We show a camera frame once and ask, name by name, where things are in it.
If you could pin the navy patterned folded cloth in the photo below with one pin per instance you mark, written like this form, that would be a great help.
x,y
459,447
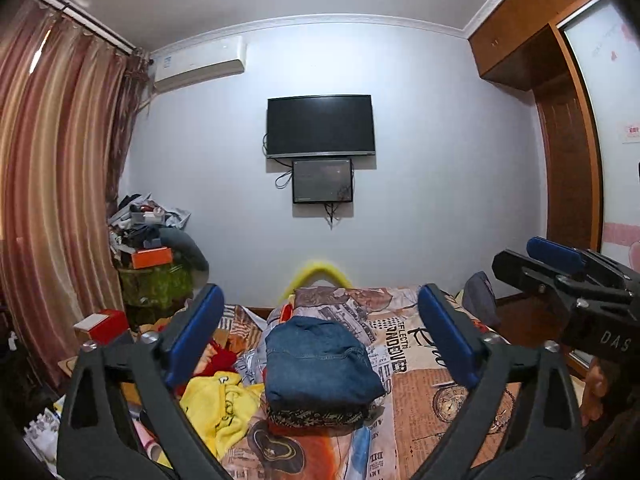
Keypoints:
x,y
315,417

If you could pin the grey cushion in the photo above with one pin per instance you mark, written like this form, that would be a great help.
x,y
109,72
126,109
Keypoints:
x,y
187,250

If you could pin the red plush toy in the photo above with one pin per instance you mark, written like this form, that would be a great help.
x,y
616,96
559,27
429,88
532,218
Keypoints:
x,y
220,357

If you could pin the blue denim jacket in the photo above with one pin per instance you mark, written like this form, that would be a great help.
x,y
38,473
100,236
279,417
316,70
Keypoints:
x,y
320,360

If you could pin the red box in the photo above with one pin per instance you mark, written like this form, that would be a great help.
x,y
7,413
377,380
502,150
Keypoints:
x,y
105,325

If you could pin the black wall television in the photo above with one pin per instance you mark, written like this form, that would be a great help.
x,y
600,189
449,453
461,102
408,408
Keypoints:
x,y
320,125

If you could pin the curtain rail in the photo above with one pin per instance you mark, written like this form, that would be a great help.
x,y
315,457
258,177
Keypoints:
x,y
85,17

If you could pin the white air conditioner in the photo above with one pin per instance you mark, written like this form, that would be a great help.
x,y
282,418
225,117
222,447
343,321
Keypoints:
x,y
200,62

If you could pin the wooden overhead cabinet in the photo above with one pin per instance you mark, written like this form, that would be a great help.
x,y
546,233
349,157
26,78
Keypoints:
x,y
530,25

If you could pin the yellow garment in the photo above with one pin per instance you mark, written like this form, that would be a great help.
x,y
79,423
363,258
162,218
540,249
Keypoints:
x,y
225,405

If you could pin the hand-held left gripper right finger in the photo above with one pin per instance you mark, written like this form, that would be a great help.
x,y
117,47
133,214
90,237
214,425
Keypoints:
x,y
445,332

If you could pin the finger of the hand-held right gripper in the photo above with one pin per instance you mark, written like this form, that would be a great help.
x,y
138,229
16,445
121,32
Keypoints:
x,y
555,252
525,272

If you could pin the printed bed sheet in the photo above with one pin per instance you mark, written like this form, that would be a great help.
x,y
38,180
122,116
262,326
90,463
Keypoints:
x,y
425,410

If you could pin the pink wall label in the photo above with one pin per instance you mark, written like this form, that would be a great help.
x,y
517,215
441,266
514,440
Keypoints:
x,y
631,132

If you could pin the pink heart wall sticker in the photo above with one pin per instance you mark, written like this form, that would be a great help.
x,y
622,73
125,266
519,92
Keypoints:
x,y
622,240

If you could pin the person's right hand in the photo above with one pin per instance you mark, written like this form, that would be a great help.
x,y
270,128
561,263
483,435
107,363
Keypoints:
x,y
599,390

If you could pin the yellow hoop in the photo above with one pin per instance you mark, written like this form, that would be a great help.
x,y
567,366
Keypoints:
x,y
320,269

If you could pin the striped pink curtain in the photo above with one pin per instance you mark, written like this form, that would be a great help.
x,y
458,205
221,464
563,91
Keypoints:
x,y
55,185

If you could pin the orange box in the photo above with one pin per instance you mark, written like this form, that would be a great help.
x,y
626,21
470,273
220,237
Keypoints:
x,y
152,257

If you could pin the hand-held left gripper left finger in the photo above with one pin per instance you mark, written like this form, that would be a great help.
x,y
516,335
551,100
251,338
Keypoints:
x,y
197,332

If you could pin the small black wall monitor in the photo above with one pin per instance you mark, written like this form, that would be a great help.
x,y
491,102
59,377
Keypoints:
x,y
322,180

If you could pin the white wardrobe sliding door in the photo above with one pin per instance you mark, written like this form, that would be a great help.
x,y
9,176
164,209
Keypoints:
x,y
610,100

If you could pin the pile of clutter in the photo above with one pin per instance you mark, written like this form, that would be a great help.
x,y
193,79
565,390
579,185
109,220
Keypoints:
x,y
145,220

